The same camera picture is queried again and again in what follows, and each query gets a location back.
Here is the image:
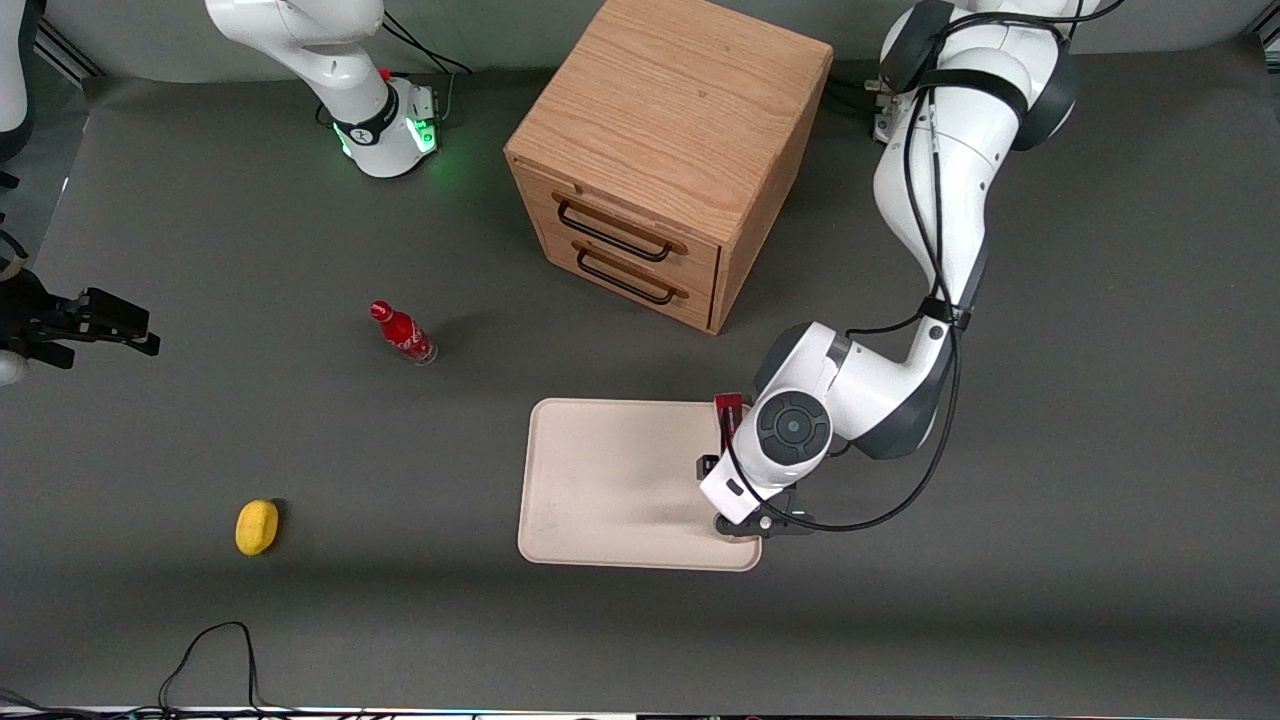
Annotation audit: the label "wooden drawer front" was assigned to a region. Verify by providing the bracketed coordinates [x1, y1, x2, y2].
[540, 225, 720, 333]
[515, 170, 722, 293]

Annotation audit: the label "red cookie box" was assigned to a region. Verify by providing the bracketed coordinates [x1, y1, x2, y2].
[713, 392, 744, 453]

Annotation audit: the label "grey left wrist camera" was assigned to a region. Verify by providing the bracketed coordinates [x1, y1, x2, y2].
[712, 487, 815, 542]

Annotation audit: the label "black base cables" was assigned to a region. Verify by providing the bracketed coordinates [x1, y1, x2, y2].
[382, 10, 474, 127]
[828, 60, 886, 116]

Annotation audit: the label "black metal drawer handle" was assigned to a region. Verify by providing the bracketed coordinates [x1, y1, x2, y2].
[576, 250, 677, 306]
[556, 200, 674, 264]

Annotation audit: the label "dark grey table mat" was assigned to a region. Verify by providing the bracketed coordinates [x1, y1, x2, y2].
[0, 35, 1280, 717]

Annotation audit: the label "wooden drawer cabinet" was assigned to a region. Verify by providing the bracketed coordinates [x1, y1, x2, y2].
[504, 0, 835, 336]

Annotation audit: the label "black looped cable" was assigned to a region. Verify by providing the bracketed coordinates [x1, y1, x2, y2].
[157, 621, 301, 720]

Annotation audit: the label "black left base cables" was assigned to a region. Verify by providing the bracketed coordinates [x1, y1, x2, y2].
[828, 60, 886, 116]

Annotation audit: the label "red cola bottle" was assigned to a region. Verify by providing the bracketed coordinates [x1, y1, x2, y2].
[369, 300, 439, 367]

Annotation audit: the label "black right base cables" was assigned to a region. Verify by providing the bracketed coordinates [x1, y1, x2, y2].
[382, 10, 474, 127]

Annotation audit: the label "beige plastic tray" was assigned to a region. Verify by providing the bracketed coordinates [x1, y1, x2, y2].
[517, 398, 763, 573]

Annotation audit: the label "yellow lemon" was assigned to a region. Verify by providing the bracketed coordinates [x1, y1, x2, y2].
[235, 499, 281, 557]

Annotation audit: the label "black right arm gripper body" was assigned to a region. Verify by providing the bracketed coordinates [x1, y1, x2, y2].
[0, 266, 83, 371]

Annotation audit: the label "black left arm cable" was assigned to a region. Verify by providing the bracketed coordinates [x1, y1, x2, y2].
[722, 0, 1129, 534]

